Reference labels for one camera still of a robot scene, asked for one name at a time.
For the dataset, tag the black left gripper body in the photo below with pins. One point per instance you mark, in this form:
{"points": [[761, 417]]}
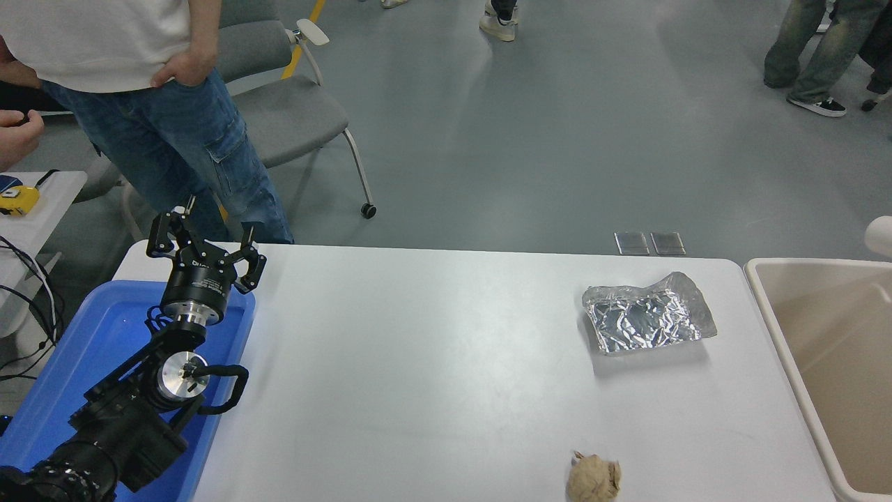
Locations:
{"points": [[200, 287]]}

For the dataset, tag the person's forearm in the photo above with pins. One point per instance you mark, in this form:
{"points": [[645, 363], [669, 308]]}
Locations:
{"points": [[201, 28]]}

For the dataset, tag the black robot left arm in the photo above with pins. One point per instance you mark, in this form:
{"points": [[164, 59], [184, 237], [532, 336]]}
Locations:
{"points": [[122, 425]]}

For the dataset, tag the person's hand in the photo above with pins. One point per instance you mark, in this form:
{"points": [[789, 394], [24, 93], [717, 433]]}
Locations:
{"points": [[17, 139], [182, 70]]}

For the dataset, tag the blue plastic tray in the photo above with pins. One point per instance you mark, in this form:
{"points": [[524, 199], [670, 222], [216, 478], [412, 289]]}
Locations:
{"points": [[97, 335]]}

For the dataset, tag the white side table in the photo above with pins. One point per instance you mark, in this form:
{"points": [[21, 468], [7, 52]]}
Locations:
{"points": [[38, 223]]}

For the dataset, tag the grey chair with castors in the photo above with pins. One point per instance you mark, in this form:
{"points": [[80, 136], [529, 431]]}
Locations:
{"points": [[286, 118]]}

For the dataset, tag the yellow handheld device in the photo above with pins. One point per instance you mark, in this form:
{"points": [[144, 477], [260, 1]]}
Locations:
{"points": [[19, 200]]}

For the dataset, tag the person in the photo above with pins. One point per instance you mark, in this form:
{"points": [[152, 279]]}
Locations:
{"points": [[500, 21], [394, 3], [104, 42], [815, 56]]}

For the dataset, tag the metal floor plate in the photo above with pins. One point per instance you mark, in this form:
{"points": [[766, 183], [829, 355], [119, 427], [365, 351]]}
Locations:
{"points": [[668, 243], [632, 243]]}

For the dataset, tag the crumpled silver foil tray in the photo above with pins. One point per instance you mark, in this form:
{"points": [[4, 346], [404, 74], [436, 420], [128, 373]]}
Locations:
{"points": [[648, 317]]}

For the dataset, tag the crumpled tan paper ball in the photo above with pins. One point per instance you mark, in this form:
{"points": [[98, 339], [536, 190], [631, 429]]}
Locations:
{"points": [[594, 480]]}

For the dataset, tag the large pale plastic bin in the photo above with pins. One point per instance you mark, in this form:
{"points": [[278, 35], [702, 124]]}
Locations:
{"points": [[822, 328]]}

